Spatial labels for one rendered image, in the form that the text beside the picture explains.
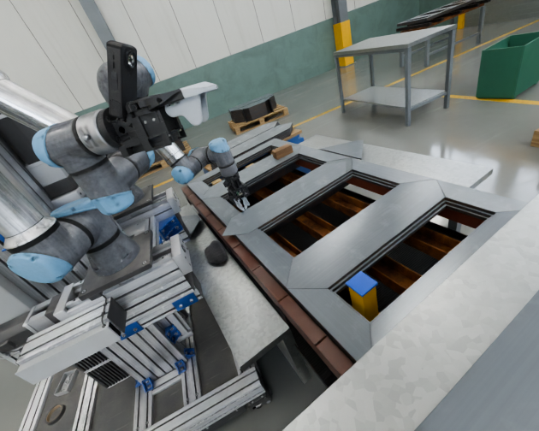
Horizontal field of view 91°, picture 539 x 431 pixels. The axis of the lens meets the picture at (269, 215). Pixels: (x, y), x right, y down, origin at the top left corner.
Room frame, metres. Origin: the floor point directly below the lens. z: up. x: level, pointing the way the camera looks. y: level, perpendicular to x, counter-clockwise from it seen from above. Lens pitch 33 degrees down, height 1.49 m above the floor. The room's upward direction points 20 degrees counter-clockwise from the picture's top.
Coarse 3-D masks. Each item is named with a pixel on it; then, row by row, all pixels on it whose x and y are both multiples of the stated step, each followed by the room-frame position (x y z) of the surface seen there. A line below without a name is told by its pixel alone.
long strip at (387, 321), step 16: (496, 224) 0.52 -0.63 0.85; (480, 240) 0.48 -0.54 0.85; (448, 256) 0.47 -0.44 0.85; (464, 256) 0.45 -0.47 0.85; (432, 272) 0.44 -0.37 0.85; (448, 272) 0.42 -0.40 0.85; (416, 288) 0.41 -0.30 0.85; (432, 288) 0.39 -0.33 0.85; (400, 304) 0.38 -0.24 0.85; (416, 304) 0.37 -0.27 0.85; (384, 320) 0.36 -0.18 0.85; (400, 320) 0.35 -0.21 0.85
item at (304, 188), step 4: (296, 180) 1.21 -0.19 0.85; (300, 180) 1.19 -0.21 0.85; (292, 184) 1.19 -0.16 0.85; (296, 184) 1.17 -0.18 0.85; (300, 184) 1.16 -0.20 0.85; (304, 184) 1.14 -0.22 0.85; (308, 184) 1.13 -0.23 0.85; (292, 188) 1.15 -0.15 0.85; (296, 188) 1.13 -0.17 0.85; (300, 188) 1.12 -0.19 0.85; (304, 188) 1.10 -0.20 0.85; (308, 188) 1.09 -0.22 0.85; (312, 188) 1.08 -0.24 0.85; (316, 188) 1.07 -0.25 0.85; (300, 192) 1.08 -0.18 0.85; (304, 192) 1.07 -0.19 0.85; (308, 192) 1.05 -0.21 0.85; (312, 192) 1.04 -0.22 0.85; (308, 196) 1.03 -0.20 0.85
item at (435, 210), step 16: (288, 160) 1.51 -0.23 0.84; (304, 160) 1.47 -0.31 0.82; (320, 160) 1.34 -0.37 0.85; (336, 160) 1.27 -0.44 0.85; (352, 176) 1.10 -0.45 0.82; (368, 176) 1.03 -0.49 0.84; (320, 192) 1.04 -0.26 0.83; (208, 208) 1.30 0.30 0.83; (432, 208) 0.68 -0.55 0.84; (448, 208) 0.68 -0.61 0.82; (464, 208) 0.64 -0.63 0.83; (480, 208) 0.60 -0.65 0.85; (224, 224) 1.06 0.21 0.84; (272, 224) 0.94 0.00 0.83; (416, 224) 0.64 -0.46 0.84; (240, 240) 0.88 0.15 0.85; (272, 240) 0.82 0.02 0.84; (400, 240) 0.60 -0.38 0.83; (464, 240) 0.51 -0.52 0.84; (384, 256) 0.57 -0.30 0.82; (352, 272) 0.54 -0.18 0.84; (336, 288) 0.51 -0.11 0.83
